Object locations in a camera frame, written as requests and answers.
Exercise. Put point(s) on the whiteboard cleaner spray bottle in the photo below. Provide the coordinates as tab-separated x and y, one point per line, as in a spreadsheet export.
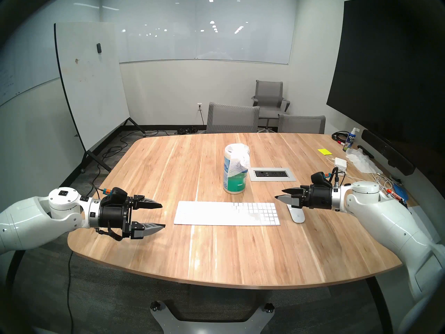
349	142

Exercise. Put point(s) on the wide grey mesh chair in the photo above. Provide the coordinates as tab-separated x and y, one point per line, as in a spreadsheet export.
232	119

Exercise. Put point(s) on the red and white marker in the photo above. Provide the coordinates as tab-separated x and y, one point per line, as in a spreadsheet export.
392	190

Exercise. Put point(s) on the white disinfecting wipe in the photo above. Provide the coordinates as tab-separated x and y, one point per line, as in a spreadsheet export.
241	161

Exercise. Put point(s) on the yellow sticky note pad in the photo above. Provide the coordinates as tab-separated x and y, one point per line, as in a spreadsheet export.
324	151

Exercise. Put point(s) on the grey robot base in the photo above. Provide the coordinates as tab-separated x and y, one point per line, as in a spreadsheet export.
212	326

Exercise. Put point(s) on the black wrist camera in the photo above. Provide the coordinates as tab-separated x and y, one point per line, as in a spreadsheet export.
318	179
117	196

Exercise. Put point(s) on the grey office chair with armrests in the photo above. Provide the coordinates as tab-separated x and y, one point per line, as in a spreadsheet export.
269	96

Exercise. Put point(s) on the side wall glass board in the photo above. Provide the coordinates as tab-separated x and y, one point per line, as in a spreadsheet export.
21	72

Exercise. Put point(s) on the disinfecting wipes canister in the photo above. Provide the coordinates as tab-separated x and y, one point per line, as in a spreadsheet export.
234	183

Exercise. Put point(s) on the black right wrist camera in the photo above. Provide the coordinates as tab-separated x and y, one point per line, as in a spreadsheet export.
318	179

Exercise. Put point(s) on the black video bar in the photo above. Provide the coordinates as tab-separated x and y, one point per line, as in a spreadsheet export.
386	149

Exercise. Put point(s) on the white computer mouse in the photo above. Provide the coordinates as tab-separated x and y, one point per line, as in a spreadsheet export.
298	216

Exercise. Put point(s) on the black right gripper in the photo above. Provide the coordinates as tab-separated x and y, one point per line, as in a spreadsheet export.
320	197

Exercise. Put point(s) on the low grey mesh chair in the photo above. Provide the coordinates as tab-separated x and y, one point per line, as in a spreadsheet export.
301	125

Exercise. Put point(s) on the crumpled white tissue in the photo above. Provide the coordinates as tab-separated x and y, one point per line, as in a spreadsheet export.
363	162

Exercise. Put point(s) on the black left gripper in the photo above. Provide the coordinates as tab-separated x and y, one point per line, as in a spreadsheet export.
113	216

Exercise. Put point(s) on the black table leg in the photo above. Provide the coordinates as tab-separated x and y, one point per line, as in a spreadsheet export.
379	302

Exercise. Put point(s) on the blue flat object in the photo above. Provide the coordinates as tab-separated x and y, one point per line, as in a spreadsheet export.
400	191

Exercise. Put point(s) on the white power adapter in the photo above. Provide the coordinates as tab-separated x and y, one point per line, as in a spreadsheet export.
341	162

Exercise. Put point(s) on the white slim keyboard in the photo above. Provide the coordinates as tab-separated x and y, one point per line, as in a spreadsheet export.
226	213

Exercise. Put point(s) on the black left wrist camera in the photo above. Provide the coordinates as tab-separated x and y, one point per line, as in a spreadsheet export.
117	196

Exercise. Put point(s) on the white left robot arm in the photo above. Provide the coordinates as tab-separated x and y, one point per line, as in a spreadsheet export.
31	215

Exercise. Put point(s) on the silver table power outlet box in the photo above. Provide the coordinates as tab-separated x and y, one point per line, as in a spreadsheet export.
272	174

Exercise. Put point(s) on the large black wall screen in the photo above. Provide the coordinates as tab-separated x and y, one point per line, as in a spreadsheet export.
382	76

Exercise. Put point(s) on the freestanding whiteboard with black stand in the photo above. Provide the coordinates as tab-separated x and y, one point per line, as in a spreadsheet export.
90	86

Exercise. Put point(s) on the large wall glass board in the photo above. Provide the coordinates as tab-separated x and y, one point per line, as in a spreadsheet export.
208	41

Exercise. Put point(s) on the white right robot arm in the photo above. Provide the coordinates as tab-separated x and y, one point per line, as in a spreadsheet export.
382	215

